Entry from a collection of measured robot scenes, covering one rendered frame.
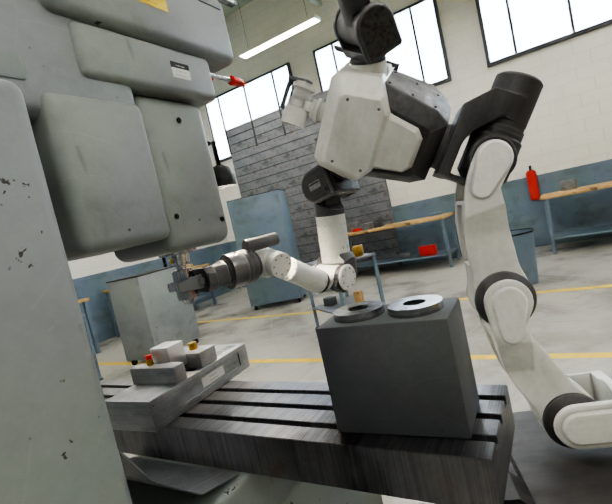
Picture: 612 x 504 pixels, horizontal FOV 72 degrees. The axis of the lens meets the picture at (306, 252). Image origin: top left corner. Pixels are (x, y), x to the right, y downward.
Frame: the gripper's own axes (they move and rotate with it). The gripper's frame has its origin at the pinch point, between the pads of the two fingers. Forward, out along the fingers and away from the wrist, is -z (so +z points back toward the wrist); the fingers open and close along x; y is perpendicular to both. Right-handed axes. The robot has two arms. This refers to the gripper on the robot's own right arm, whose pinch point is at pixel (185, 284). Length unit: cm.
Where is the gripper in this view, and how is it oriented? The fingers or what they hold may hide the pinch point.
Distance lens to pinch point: 101.3
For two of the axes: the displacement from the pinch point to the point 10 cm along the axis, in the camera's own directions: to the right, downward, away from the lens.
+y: 2.3, 9.7, 0.8
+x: 6.0, -0.8, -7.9
